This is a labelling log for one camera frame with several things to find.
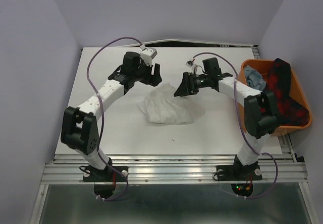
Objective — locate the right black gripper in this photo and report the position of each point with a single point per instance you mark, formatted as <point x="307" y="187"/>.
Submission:
<point x="187" y="86"/>

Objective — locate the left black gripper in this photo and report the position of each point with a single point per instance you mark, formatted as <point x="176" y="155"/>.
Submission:
<point x="153" y="80"/>

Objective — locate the white skirt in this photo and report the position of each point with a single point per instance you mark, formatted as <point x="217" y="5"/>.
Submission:
<point x="161" y="107"/>

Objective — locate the red black plaid skirt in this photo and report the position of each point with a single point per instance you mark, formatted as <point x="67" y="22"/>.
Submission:
<point x="278" y="81"/>

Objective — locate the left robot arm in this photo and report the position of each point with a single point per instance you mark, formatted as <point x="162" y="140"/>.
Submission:
<point x="80" y="130"/>

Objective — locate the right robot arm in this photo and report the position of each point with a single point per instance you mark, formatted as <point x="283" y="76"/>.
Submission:
<point x="257" y="111"/>

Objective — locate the light blue skirt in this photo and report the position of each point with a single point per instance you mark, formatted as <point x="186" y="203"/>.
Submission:
<point x="254" y="79"/>

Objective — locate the orange plastic basket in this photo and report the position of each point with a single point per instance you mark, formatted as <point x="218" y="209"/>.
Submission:
<point x="262" y="66"/>

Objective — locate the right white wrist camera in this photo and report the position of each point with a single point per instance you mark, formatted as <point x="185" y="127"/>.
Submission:
<point x="192" y="65"/>

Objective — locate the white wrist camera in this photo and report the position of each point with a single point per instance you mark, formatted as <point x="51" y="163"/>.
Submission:
<point x="147" y="54"/>
<point x="192" y="65"/>

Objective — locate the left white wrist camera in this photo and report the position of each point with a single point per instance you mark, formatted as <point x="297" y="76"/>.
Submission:
<point x="147" y="54"/>

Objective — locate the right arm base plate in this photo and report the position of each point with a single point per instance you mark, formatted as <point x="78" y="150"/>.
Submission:
<point x="238" y="173"/>

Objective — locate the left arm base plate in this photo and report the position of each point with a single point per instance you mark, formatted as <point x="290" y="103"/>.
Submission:
<point x="92" y="175"/>

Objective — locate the aluminium frame rail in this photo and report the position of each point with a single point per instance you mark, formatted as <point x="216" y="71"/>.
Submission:
<point x="165" y="169"/>

